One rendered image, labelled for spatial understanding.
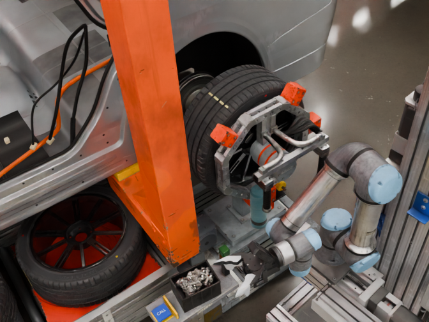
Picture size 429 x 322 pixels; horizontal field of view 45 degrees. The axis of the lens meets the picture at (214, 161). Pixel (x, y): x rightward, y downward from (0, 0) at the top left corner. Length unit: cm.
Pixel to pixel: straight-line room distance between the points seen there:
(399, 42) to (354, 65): 55
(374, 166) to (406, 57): 319
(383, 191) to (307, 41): 155
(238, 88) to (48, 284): 131
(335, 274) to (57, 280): 132
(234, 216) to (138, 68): 157
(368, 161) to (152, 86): 75
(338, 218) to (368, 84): 251
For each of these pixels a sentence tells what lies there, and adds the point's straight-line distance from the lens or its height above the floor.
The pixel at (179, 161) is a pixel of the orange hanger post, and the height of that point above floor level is 119.
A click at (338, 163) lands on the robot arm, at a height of 140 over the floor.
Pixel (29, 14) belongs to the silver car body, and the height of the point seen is 103.
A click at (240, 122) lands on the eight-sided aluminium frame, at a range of 235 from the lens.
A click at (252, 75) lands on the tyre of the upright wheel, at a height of 117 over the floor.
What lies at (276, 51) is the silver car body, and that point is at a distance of 292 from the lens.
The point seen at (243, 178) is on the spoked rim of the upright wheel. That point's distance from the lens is 275.
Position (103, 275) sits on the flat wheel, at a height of 50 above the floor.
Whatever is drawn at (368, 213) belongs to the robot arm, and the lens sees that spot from 182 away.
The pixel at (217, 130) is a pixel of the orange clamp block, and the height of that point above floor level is 111.
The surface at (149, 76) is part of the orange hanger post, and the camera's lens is 176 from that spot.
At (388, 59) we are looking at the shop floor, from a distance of 477.
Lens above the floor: 266
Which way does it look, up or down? 46 degrees down
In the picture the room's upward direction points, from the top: 5 degrees counter-clockwise
